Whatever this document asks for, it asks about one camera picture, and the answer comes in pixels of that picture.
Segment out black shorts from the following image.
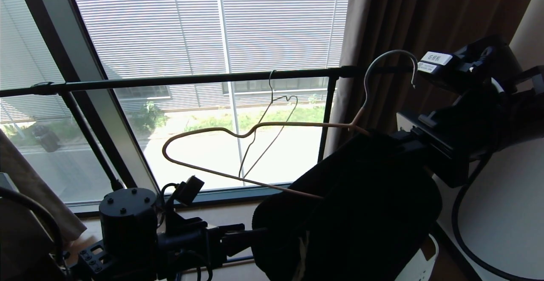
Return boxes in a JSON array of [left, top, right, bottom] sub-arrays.
[[252, 130, 443, 281]]

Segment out pink clothes hanger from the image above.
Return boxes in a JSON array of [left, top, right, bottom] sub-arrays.
[[161, 49, 419, 201], [238, 69, 299, 179]]

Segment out brown curtain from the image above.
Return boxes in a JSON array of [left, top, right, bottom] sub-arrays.
[[0, 130, 88, 244], [325, 0, 542, 145]]

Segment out white laundry basket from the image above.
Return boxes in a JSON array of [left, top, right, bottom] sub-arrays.
[[393, 233, 439, 281]]

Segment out black cable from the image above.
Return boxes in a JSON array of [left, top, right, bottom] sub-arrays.
[[451, 151, 544, 281], [0, 185, 64, 273]]

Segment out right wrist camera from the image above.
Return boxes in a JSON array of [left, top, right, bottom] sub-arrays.
[[417, 45, 496, 94]]

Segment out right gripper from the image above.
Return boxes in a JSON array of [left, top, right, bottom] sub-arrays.
[[396, 97, 503, 189]]

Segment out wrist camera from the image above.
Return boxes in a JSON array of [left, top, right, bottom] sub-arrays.
[[417, 45, 496, 94], [161, 176, 209, 235]]

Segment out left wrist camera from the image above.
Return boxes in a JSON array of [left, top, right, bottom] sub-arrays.
[[161, 176, 209, 235]]

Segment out window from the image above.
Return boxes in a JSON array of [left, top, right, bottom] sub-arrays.
[[0, 0, 354, 216]]

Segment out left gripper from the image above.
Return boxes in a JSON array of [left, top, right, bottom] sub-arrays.
[[157, 226, 228, 275]]

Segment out black clothes rack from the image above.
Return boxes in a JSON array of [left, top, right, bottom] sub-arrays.
[[0, 64, 425, 269]]

